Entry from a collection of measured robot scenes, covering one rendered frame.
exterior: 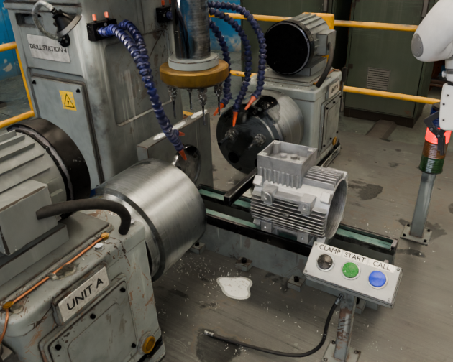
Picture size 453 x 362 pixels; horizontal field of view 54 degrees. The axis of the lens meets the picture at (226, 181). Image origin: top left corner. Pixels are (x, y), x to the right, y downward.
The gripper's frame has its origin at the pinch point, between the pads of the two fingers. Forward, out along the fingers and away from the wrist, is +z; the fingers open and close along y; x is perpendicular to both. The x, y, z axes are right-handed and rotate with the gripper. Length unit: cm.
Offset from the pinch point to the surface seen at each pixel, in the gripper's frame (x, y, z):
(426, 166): 18.4, -11.2, 11.0
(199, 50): -14, -57, -29
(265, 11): 310, -205, -41
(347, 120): 310, -131, 71
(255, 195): -17.0, -45.5, 7.5
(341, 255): -34.0, -17.6, 10.7
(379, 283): -36.7, -9.9, 13.7
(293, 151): -5.1, -39.5, -0.5
